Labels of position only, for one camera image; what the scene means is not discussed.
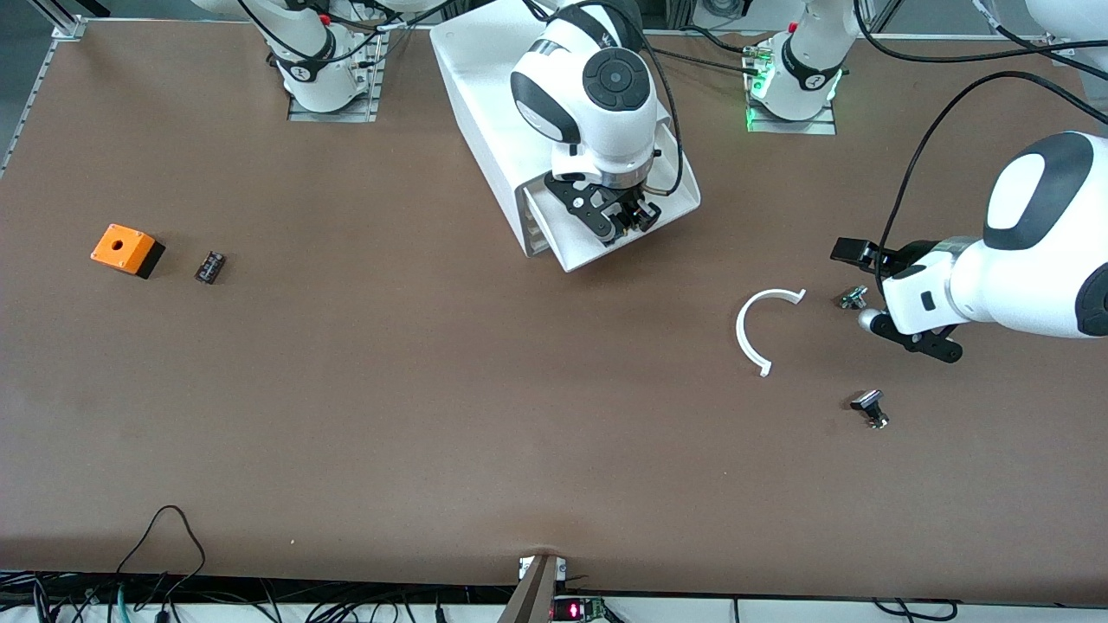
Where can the small black terminal block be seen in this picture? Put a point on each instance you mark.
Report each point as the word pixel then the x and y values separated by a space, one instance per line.
pixel 210 267

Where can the aluminium frame corner bracket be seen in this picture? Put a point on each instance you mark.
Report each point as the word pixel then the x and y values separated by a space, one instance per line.
pixel 65 24
pixel 1061 50

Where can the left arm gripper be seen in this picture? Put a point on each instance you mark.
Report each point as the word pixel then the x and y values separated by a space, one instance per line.
pixel 909 257

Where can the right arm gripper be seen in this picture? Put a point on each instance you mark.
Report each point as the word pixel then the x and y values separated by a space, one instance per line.
pixel 630 200

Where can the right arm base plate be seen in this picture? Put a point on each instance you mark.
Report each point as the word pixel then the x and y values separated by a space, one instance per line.
pixel 333 115

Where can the brown camera stand post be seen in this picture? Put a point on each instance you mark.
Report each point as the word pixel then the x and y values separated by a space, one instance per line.
pixel 532 597

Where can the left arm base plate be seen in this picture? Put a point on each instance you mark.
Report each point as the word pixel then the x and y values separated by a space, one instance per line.
pixel 792 127

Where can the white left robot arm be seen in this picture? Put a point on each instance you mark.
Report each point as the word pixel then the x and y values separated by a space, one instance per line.
pixel 1030 277

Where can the red LED circuit board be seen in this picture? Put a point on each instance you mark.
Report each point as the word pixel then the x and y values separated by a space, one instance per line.
pixel 576 610

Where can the orange button enclosure box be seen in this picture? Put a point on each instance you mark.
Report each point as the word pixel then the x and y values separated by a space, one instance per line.
pixel 121 251

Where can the metal T-shaped fitting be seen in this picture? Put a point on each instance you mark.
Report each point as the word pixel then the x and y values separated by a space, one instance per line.
pixel 867 401

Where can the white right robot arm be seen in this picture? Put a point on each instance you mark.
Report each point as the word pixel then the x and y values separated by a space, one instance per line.
pixel 606 121

